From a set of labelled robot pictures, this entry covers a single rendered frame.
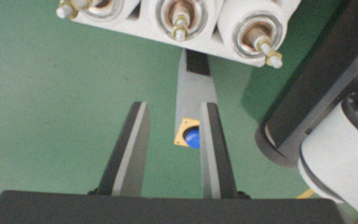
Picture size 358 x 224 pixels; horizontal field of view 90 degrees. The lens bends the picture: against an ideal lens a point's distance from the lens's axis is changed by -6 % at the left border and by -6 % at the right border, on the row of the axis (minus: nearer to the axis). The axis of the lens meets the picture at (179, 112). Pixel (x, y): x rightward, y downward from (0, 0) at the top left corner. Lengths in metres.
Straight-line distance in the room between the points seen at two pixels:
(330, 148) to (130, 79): 0.56
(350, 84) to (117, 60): 0.61
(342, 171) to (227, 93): 0.43
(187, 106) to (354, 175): 0.28
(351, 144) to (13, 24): 0.83
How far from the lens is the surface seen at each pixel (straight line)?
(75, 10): 0.24
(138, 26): 0.39
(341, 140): 0.37
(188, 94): 0.37
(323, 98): 0.57
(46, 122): 0.98
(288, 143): 0.65
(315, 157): 0.40
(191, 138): 0.33
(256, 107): 0.76
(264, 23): 0.32
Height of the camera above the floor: 0.54
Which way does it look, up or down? 48 degrees down
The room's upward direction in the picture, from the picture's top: 178 degrees counter-clockwise
